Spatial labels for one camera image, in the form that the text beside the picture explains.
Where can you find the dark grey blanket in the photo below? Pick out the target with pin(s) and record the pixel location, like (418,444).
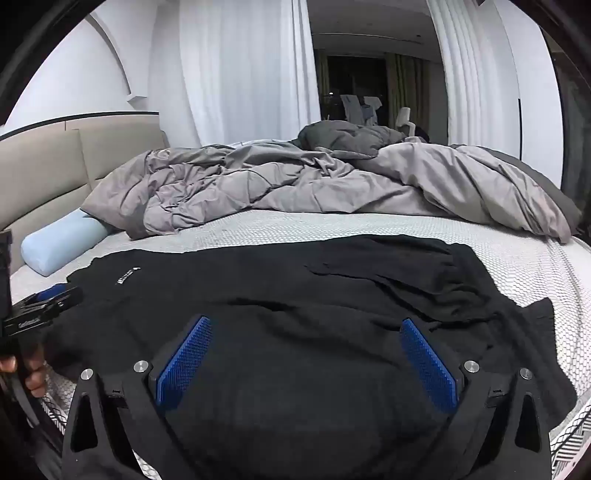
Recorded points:
(346,136)

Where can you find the white patterned mattress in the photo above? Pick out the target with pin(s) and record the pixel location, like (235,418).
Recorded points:
(508,258)

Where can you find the beige padded headboard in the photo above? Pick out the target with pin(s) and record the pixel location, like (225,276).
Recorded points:
(92,157)

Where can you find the black pants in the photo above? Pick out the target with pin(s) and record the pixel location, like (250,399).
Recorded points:
(295,300)

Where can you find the grey quilted duvet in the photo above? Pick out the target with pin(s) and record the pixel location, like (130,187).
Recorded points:
(277,184)

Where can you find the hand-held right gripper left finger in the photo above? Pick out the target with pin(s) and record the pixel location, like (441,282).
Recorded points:
(184,364)

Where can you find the olive curtain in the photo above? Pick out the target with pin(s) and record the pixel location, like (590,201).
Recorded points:
(404,78)

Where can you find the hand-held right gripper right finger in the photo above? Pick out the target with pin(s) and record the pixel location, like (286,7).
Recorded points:
(429,364)

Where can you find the person's left hand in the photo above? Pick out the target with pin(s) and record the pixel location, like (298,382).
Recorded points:
(33,367)

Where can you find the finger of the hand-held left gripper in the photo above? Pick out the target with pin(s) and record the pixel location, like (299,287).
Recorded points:
(64,301)
(51,291)

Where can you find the white curtain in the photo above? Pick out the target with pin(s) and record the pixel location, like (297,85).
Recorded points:
(461,69)
(240,69)

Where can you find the grey chair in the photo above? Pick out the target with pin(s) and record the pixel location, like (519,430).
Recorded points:
(404,117)
(352,108)
(372,110)

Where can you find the light blue pillow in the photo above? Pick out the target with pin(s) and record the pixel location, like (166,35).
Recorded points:
(55,242)

